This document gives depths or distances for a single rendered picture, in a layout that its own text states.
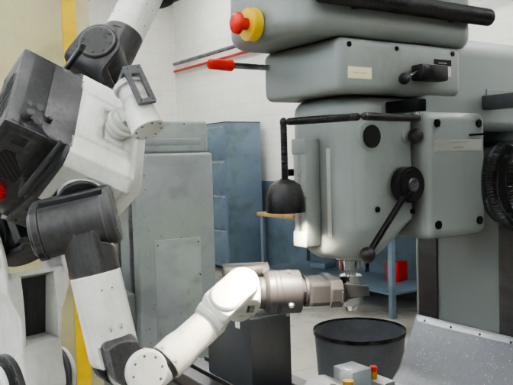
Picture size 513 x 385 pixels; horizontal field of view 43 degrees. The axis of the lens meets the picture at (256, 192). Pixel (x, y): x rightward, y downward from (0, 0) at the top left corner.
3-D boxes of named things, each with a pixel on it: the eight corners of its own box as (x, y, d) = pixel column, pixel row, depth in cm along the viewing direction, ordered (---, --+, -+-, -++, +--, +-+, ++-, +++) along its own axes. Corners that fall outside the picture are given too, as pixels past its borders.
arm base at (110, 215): (43, 280, 116) (23, 231, 109) (43, 237, 126) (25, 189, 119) (127, 260, 118) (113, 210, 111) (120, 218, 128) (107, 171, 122)
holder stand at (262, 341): (252, 395, 158) (250, 314, 157) (208, 372, 177) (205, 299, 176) (292, 385, 165) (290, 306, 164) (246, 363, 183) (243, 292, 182)
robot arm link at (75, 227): (50, 286, 111) (32, 208, 112) (59, 281, 120) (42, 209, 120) (118, 269, 113) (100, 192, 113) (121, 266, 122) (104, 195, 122)
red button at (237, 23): (238, 31, 116) (237, 8, 116) (227, 35, 119) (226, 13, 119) (253, 33, 118) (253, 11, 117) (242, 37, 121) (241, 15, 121)
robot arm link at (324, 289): (344, 272, 128) (285, 275, 126) (344, 321, 129) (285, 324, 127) (327, 262, 141) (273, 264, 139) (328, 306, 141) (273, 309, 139)
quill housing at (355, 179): (351, 266, 121) (347, 92, 119) (285, 253, 138) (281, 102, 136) (421, 255, 132) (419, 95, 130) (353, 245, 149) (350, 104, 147)
